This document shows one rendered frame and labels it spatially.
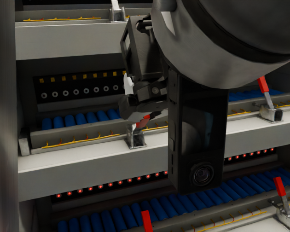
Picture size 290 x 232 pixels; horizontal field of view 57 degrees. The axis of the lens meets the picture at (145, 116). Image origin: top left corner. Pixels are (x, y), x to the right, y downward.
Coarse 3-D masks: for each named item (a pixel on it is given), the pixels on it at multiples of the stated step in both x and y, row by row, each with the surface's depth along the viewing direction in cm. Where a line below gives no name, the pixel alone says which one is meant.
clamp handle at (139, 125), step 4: (144, 116) 36; (148, 116) 36; (144, 120) 36; (148, 120) 36; (136, 124) 39; (140, 124) 37; (144, 124) 38; (132, 128) 42; (136, 128) 39; (140, 128) 40; (136, 132) 41
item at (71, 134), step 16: (272, 96) 57; (288, 96) 57; (240, 112) 54; (64, 128) 44; (80, 128) 44; (96, 128) 45; (112, 128) 46; (144, 128) 48; (32, 144) 42; (48, 144) 43; (64, 144) 42
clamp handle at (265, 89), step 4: (260, 80) 51; (264, 80) 51; (260, 84) 51; (264, 84) 51; (260, 88) 51; (264, 88) 51; (264, 92) 51; (264, 96) 51; (268, 96) 51; (268, 100) 50; (268, 104) 50; (272, 104) 50; (268, 108) 51; (272, 108) 50
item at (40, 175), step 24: (120, 96) 57; (240, 120) 51; (288, 120) 50; (24, 144) 40; (96, 144) 43; (120, 144) 43; (240, 144) 47; (264, 144) 49; (288, 144) 51; (24, 168) 37; (48, 168) 37; (72, 168) 38; (96, 168) 39; (120, 168) 41; (144, 168) 42; (24, 192) 37; (48, 192) 38
